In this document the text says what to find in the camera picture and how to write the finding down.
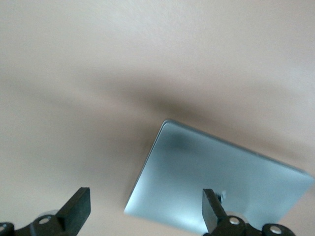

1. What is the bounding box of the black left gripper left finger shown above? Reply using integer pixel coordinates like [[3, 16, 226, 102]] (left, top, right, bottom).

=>
[[0, 187, 91, 236]]

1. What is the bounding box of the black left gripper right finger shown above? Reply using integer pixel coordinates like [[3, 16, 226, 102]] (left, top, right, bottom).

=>
[[201, 188, 296, 236]]

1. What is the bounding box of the silver grey laptop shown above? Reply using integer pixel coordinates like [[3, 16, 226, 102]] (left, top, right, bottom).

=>
[[123, 119, 315, 231]]

